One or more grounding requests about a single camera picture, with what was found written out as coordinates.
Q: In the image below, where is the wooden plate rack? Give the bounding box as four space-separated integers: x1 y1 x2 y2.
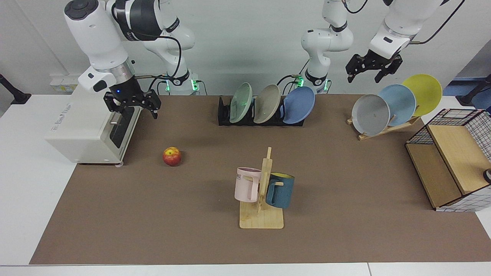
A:
347 114 421 141

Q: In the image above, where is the black clamp stand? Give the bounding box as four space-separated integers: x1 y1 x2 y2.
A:
456 74 491 107
0 74 32 105

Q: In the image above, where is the teal mug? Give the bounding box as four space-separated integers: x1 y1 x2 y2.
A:
265 173 295 209

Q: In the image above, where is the beige plate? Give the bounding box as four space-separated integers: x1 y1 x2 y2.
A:
253 84 282 124

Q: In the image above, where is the grey plate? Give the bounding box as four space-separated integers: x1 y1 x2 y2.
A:
351 94 390 136

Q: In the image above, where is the pale green plate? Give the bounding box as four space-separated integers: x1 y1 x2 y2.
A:
229 82 254 124

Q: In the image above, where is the pink mug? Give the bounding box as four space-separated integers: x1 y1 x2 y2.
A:
234 167 262 203

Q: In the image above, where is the light blue plate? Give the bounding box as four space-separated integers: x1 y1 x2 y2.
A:
378 84 417 127

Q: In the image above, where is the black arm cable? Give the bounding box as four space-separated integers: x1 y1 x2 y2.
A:
132 31 183 91
409 0 466 45

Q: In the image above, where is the wooden cup stand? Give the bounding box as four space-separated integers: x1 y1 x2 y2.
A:
239 147 285 229

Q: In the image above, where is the brown table cloth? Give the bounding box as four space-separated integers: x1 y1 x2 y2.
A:
30 94 491 265

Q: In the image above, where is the black dish rack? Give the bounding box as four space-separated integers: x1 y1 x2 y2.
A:
218 96 307 127

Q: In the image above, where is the yellow plate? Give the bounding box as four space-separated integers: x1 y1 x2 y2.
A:
402 74 443 117

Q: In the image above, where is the red yellow apple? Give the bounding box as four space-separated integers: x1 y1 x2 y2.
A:
163 147 182 167

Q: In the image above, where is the pale toaster oven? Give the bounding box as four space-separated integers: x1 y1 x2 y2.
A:
44 84 143 168

